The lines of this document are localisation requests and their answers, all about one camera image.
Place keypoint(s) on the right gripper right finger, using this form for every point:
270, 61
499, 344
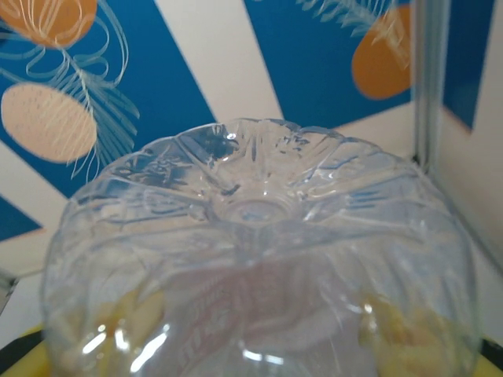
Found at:
491, 361

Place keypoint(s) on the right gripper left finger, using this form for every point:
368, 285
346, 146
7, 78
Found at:
19, 353

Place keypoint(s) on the red label red cap bottle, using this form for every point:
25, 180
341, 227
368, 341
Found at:
251, 235

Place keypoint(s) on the aluminium frame post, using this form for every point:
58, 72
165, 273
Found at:
430, 78

